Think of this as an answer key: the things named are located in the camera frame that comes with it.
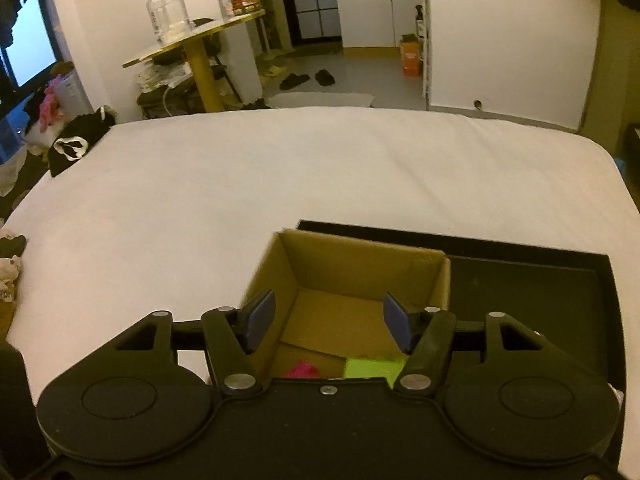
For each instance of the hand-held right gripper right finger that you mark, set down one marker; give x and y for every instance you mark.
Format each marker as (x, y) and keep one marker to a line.
(397, 320)

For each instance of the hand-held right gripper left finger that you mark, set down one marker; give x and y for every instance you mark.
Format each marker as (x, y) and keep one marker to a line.
(262, 312)

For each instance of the brown cardboard box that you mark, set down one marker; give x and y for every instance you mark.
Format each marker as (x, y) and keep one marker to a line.
(350, 260)

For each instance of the black tray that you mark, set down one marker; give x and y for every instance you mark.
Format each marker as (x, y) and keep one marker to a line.
(525, 300)

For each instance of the green block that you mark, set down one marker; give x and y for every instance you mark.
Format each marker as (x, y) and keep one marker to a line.
(370, 367)

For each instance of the black slipper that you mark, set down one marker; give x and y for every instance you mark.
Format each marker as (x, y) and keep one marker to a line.
(295, 81)
(325, 77)

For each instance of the yellow slippers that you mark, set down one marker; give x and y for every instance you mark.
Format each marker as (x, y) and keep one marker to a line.
(274, 70)

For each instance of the round gold table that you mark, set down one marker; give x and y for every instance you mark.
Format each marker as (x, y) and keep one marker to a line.
(205, 75)

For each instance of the cluttered chair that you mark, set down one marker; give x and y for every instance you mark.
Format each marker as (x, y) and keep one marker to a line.
(160, 90)

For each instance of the black bag with white print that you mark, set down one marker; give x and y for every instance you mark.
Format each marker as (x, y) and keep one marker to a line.
(85, 130)

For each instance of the black and white cloth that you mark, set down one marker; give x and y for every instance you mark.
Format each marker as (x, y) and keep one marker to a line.
(10, 270)

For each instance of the orange cardboard box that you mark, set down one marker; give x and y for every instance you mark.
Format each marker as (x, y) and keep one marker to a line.
(411, 60)

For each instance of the small blue object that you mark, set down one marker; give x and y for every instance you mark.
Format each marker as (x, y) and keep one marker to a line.
(620, 166)

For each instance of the white bin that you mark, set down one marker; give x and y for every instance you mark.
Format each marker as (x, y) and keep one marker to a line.
(75, 92)

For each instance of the dark bedside table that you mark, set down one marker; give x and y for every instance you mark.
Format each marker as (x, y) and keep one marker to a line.
(632, 142)

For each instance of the pink plush toy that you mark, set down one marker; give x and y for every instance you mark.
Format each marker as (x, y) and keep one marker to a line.
(50, 107)

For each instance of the dark spray bottle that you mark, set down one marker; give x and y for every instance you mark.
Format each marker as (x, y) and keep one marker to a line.
(420, 22)

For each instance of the white kitchen cabinet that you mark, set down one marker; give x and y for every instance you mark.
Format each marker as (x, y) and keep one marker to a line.
(365, 15)

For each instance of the black glass door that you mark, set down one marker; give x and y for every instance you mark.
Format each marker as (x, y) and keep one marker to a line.
(310, 0)

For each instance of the clear glass jar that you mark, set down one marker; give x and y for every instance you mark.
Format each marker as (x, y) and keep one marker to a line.
(167, 10)

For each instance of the window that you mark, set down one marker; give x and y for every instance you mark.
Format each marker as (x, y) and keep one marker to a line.
(30, 45)

